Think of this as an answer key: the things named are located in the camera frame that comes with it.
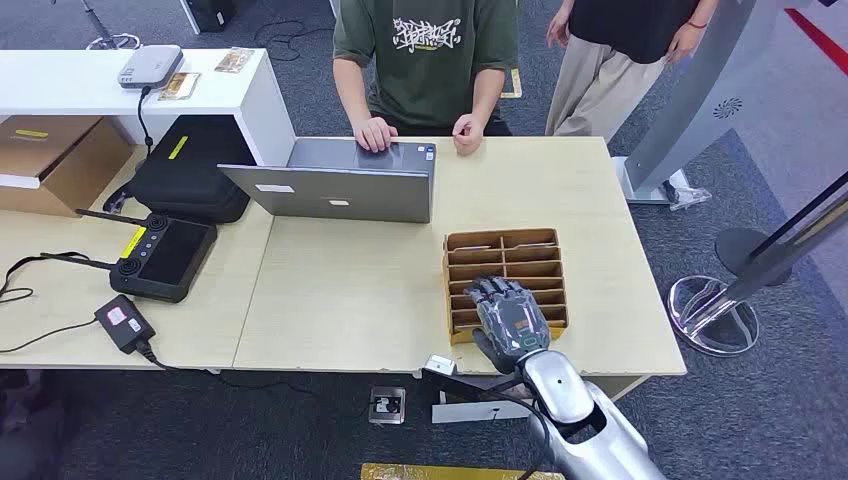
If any clear packet with cards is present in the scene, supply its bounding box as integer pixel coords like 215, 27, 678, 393
213, 46, 256, 75
156, 70, 202, 103

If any brown cardboard box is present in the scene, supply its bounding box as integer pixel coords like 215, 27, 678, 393
0, 115, 135, 219

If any seated person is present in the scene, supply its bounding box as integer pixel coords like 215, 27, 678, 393
331, 0, 520, 158

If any chrome stanchion with round base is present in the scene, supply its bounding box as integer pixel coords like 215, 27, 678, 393
667, 188, 848, 359

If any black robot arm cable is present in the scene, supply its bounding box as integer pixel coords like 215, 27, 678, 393
423, 368, 552, 480

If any seated person's right hand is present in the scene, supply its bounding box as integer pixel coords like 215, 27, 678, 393
352, 115, 399, 154

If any wooden card organizer box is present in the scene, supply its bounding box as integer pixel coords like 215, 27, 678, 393
441, 227, 570, 346

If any white floor plate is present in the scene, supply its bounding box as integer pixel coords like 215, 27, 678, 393
431, 398, 533, 426

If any black carrying case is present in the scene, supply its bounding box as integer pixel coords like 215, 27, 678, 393
124, 115, 258, 226

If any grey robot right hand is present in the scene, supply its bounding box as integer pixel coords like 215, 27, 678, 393
463, 276, 552, 376

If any yellow floor strip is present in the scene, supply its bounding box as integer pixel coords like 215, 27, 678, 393
360, 462, 566, 480

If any black strap loop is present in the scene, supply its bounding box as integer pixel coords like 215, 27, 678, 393
0, 250, 91, 307

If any black adapter output cable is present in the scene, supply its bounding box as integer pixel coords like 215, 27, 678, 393
135, 340, 223, 374

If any seated person's left hand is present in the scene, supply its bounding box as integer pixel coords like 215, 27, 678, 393
451, 113, 487, 158

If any metal floor socket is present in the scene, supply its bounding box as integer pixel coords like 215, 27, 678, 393
367, 386, 407, 426

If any standing person's left hand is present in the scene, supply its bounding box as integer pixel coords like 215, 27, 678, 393
665, 23, 704, 66

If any black box with white frame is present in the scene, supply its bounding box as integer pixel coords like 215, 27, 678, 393
178, 0, 238, 36

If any metal tripod stand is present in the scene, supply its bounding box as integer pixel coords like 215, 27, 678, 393
51, 0, 143, 52

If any silver gate pillar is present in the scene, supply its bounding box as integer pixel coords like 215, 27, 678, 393
612, 0, 783, 205

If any white shelf unit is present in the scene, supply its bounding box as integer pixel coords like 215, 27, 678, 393
0, 46, 298, 168

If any standing person's right hand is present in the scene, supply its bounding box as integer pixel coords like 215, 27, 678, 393
545, 4, 573, 50

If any black floor cable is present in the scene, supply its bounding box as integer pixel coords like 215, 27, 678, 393
253, 19, 335, 64

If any grey router box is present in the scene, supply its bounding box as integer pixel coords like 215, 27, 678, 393
117, 44, 185, 91

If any black remote controller with screen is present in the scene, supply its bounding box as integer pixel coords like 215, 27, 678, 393
40, 209, 219, 305

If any black round stand base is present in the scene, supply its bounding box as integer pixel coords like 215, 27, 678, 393
714, 170, 848, 289

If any standing person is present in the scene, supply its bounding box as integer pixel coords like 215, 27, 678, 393
544, 0, 721, 144

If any black power adapter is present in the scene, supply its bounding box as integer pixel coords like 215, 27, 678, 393
93, 294, 158, 356

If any grey laptop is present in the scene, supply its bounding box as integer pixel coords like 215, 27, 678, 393
217, 137, 438, 225

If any black adapter power cable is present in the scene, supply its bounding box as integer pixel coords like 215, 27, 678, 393
0, 319, 99, 355

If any black router cable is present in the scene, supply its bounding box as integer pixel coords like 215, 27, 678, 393
136, 86, 156, 158

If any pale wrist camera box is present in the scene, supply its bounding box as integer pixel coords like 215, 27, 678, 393
423, 354, 458, 378

